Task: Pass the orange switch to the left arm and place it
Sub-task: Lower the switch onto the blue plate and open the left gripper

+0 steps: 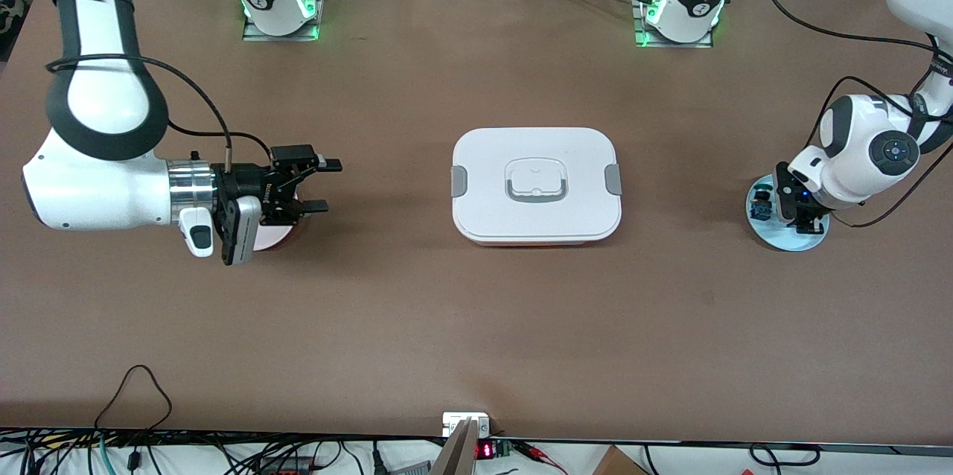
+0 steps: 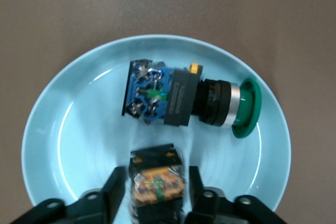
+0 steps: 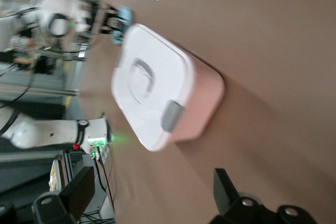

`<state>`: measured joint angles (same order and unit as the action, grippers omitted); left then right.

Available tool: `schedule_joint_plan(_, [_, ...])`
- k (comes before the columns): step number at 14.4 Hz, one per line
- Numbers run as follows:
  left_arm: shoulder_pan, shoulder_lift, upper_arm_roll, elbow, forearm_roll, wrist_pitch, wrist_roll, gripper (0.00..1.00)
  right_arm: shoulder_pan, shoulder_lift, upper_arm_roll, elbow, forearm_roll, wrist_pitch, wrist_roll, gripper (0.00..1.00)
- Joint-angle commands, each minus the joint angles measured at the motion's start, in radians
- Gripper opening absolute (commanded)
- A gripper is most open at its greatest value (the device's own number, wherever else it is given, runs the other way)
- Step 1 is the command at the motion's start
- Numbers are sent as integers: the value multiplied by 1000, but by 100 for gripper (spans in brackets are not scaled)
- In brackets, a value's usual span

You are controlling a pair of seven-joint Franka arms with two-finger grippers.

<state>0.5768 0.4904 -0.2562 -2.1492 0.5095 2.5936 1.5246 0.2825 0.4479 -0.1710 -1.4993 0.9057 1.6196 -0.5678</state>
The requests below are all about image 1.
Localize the green push button switch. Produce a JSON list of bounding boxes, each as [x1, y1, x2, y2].
[[748, 183, 777, 221]]

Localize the red clip lead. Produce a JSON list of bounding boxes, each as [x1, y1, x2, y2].
[[514, 441, 568, 473]]

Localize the white lunch box grey clips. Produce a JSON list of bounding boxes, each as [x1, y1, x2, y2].
[[450, 127, 623, 247]]

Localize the round pink plate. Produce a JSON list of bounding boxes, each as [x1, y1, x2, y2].
[[253, 188, 300, 252]]

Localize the aluminium profile bar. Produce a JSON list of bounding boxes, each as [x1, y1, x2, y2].
[[428, 418, 481, 475]]

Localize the thin black looped cable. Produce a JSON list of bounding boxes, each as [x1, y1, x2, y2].
[[95, 364, 174, 433]]

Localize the round light blue plate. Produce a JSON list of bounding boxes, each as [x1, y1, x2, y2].
[[746, 173, 830, 252]]

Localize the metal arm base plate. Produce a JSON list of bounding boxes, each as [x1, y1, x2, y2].
[[631, 0, 714, 49], [242, 0, 328, 42]]

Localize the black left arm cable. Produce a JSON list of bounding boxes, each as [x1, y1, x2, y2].
[[756, 0, 953, 230]]

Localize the small white box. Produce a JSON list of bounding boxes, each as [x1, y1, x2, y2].
[[442, 412, 491, 437]]

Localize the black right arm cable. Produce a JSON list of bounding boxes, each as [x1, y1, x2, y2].
[[45, 54, 273, 167]]

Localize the tan black patterned object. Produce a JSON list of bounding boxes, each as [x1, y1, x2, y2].
[[0, 0, 25, 63]]

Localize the black oval cable loop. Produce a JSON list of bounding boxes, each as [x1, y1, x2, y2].
[[748, 443, 821, 467]]

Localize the orange red device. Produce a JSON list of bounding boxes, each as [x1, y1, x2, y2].
[[257, 455, 313, 475]]

